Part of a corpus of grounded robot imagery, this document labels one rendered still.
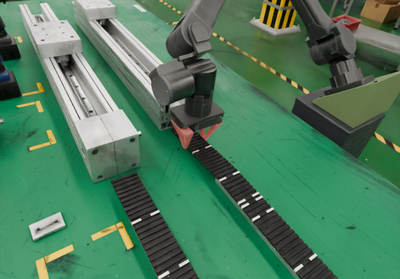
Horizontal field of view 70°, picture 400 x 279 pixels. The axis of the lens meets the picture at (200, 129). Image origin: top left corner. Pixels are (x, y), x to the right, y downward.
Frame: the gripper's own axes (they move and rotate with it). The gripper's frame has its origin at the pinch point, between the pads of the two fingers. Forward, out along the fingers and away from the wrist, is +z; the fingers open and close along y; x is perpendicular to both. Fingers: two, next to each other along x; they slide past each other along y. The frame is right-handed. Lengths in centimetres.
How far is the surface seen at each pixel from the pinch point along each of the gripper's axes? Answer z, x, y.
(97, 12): -9, -66, 0
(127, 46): -3.3, -47.7, -3.2
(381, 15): 70, -179, -465
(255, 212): -1.4, 22.3, 1.2
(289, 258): -1.4, 31.6, 2.1
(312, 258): -1.4, 33.5, -1.1
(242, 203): -1.3, 19.7, 1.9
